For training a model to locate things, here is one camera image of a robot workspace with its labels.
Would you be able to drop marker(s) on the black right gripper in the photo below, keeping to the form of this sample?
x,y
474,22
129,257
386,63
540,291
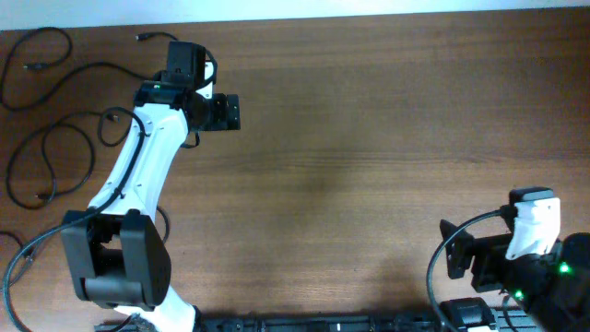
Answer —
x,y
492,250

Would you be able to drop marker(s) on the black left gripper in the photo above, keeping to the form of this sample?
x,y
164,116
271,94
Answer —
x,y
219,122

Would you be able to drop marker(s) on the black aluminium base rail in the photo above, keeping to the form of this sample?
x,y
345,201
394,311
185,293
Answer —
x,y
406,321

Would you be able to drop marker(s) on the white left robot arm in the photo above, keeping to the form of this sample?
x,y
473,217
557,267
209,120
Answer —
x,y
115,255

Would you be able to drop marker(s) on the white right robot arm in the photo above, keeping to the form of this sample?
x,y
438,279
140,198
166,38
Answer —
x,y
516,249

